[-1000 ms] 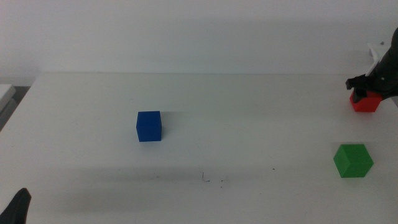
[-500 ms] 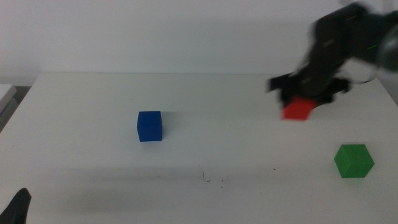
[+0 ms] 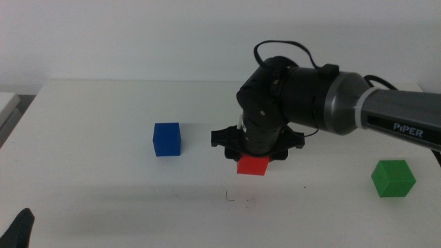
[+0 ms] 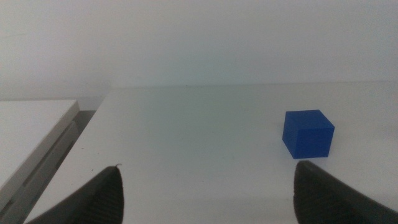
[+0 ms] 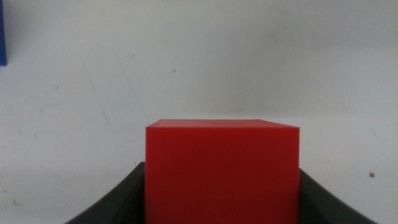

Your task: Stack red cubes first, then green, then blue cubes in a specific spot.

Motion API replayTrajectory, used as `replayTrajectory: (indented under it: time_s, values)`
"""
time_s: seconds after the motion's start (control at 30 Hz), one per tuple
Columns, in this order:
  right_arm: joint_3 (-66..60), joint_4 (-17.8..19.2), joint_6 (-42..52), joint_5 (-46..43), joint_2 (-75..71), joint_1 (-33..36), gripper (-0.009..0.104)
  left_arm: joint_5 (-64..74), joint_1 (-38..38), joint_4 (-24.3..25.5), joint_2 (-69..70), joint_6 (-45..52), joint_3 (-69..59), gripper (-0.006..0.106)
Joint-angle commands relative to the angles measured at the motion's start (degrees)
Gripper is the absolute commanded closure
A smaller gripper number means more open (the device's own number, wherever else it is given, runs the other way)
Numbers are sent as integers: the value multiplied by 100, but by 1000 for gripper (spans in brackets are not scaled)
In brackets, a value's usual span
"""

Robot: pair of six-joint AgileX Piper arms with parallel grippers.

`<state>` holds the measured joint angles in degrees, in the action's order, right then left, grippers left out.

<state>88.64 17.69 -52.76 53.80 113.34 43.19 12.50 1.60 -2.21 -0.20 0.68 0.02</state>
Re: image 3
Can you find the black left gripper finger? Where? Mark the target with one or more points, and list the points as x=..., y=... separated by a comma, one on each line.
x=19, y=232

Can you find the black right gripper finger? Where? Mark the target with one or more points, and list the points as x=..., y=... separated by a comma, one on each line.
x=231, y=155
x=278, y=155

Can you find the red cube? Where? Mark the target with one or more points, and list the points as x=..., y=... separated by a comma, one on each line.
x=252, y=167

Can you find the blue cube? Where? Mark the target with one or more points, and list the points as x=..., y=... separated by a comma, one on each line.
x=167, y=139

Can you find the green cube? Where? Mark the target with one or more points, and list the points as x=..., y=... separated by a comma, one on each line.
x=392, y=179

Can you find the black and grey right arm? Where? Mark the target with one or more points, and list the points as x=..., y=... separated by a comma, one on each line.
x=344, y=103

